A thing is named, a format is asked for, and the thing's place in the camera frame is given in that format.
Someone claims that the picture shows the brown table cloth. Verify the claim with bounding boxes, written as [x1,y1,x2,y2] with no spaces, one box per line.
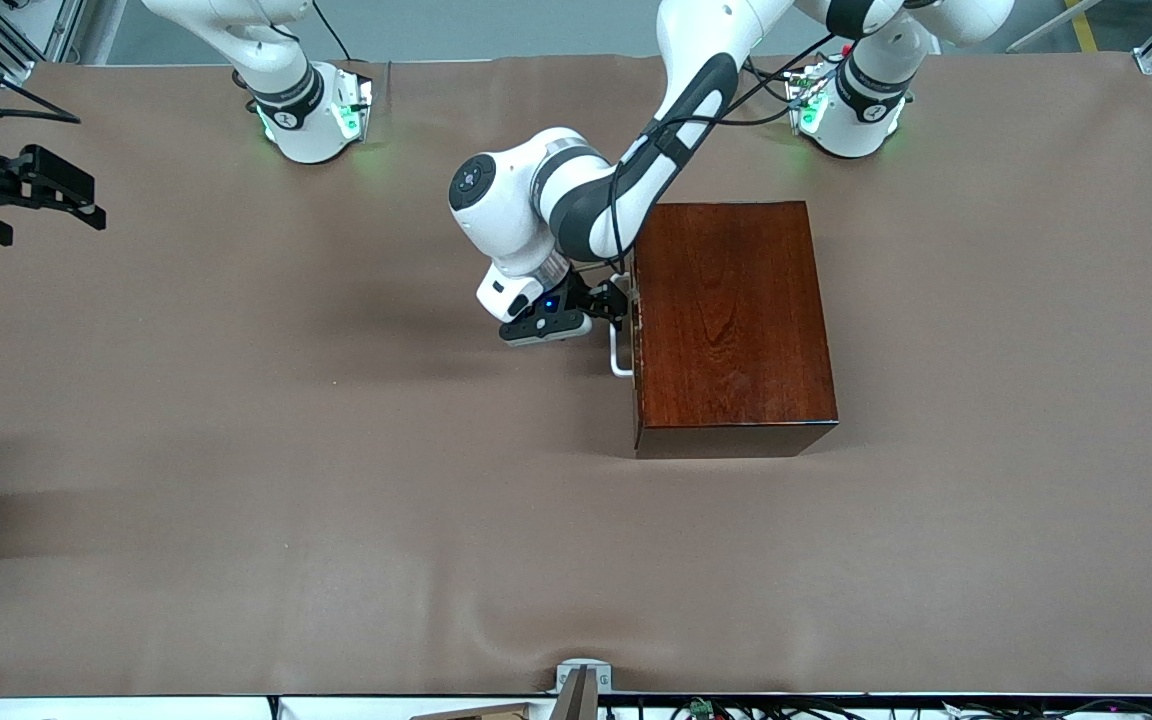
[0,52,1152,698]

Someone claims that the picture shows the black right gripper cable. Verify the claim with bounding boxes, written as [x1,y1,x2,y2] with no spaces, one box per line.
[0,75,80,126]

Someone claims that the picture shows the white metal drawer handle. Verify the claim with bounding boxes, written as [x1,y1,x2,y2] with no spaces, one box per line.
[609,272,635,378]

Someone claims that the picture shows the black arm base cable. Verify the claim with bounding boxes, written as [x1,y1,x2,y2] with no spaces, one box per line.
[311,0,352,61]
[741,55,799,126]

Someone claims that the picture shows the grey metal camera bracket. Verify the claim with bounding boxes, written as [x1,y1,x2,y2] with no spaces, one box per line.
[554,658,614,720]

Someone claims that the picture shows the tangled black cables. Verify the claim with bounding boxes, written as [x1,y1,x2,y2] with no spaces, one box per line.
[666,695,1152,720]

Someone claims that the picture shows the dark brown wooden cabinet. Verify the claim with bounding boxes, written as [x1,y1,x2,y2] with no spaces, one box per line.
[631,201,840,460]

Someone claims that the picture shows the light wooden board piece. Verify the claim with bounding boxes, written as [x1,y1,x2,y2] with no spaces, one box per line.
[411,702,529,720]

